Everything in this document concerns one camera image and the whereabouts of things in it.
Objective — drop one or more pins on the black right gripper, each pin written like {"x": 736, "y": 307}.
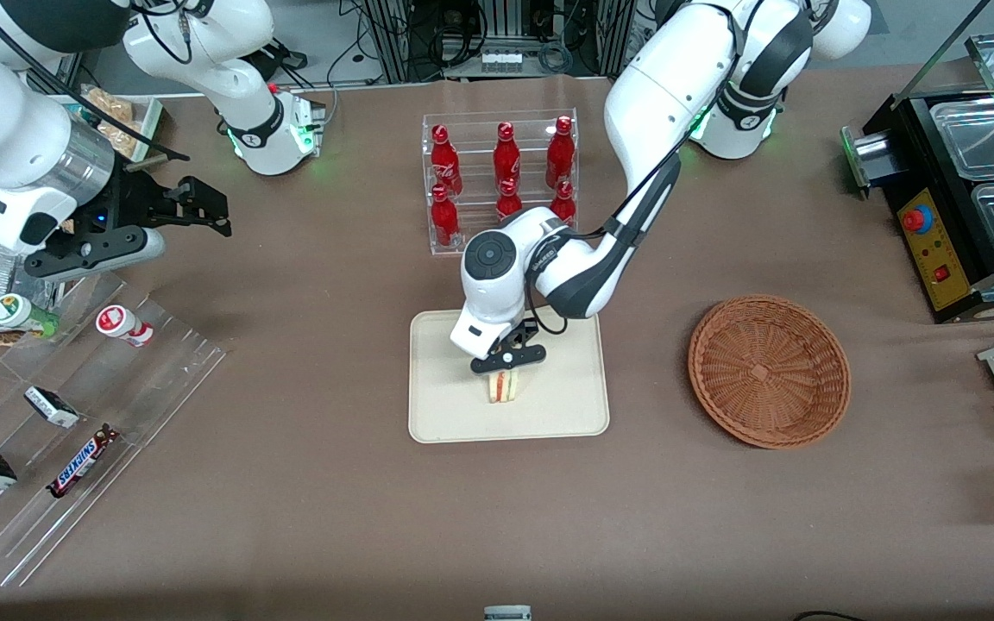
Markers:
{"x": 136, "y": 204}

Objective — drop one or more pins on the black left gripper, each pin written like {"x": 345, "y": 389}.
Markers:
{"x": 531, "y": 329}

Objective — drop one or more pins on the triangular sandwich half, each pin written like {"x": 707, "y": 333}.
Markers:
{"x": 504, "y": 388}

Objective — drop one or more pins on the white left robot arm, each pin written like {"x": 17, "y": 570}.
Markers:
{"x": 687, "y": 78}

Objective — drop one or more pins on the beige plastic tray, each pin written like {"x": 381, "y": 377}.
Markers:
{"x": 566, "y": 388}

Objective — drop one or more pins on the tray of bagged bread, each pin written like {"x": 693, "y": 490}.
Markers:
{"x": 126, "y": 116}

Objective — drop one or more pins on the round brown wicker basket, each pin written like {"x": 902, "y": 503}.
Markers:
{"x": 769, "y": 371}

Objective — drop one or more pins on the red cola bottle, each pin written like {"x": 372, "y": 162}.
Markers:
{"x": 443, "y": 217}
{"x": 559, "y": 153}
{"x": 506, "y": 157}
{"x": 563, "y": 205}
{"x": 443, "y": 160}
{"x": 507, "y": 203}

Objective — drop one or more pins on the red white yogurt bottle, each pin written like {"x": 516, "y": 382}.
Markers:
{"x": 123, "y": 326}

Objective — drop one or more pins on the clear acrylic stepped display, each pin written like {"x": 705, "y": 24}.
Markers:
{"x": 143, "y": 388}

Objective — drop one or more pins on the clear acrylic bottle rack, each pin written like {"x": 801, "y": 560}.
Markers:
{"x": 475, "y": 129}

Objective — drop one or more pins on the clear plastic water bottle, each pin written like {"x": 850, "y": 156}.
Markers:
{"x": 1, "y": 272}

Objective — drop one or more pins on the green capped yogurt bottle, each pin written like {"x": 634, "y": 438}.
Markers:
{"x": 18, "y": 314}

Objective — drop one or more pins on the aluminium equipment rack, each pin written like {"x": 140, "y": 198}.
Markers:
{"x": 393, "y": 34}

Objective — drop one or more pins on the white power strip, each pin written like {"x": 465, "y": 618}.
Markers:
{"x": 501, "y": 61}

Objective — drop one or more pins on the Snickers chocolate bar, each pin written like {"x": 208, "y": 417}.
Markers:
{"x": 83, "y": 461}

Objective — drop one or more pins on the grey device at table edge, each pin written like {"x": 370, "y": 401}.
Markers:
{"x": 507, "y": 613}

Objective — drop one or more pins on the black food warmer yellow panel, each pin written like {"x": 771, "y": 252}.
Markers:
{"x": 937, "y": 250}

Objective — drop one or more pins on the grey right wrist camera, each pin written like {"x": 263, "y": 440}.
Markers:
{"x": 91, "y": 252}

